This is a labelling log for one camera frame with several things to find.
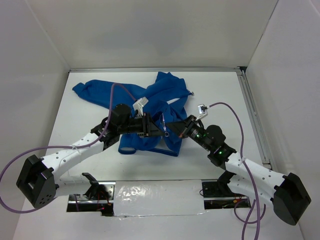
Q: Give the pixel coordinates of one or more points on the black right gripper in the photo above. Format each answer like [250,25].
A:
[178,127]

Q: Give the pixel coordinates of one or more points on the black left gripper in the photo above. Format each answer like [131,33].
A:
[149,128]

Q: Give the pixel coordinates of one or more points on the blue zip-up jacket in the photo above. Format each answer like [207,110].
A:
[166,97]

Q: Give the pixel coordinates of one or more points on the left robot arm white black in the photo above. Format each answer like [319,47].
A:
[40,178]

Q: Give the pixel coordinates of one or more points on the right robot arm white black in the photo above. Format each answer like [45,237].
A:
[285,194]

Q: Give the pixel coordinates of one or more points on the silver reflective tape sheet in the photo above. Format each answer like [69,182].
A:
[158,198]

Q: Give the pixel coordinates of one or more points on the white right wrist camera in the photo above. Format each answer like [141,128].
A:
[203,112]

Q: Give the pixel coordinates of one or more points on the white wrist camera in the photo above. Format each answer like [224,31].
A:
[203,112]
[139,105]

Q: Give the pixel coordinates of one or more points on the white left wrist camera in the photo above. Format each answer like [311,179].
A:
[139,105]

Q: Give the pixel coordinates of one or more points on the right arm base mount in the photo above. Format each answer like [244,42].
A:
[217,195]

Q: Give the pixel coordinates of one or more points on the aluminium table edge rail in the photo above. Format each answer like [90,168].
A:
[222,89]

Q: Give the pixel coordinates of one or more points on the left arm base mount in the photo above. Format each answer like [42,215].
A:
[98,197]

